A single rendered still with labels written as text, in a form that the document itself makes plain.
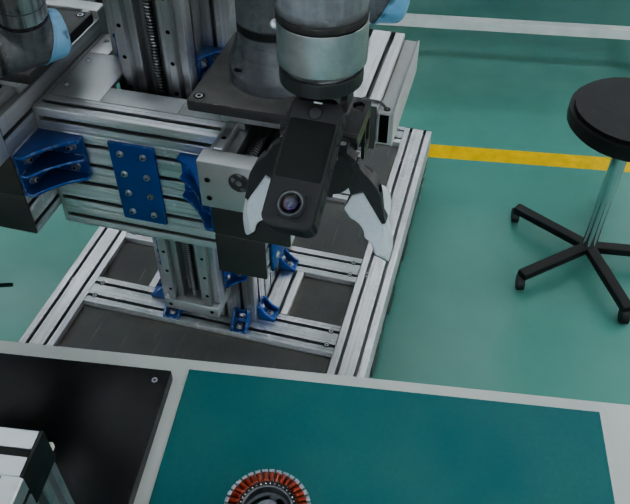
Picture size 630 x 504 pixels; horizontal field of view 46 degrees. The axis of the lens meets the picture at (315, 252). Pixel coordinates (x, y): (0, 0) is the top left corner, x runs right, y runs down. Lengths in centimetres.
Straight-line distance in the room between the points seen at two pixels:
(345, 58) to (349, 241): 155
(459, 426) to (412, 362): 102
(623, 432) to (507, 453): 18
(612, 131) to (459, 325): 68
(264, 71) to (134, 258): 108
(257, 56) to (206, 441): 57
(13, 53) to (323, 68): 67
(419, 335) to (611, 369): 53
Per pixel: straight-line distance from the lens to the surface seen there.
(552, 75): 339
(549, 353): 223
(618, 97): 222
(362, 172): 66
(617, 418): 119
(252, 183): 71
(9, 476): 69
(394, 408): 112
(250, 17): 115
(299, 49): 60
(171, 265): 173
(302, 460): 107
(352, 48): 61
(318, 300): 198
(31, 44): 119
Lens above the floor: 168
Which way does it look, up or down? 44 degrees down
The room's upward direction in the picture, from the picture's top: straight up
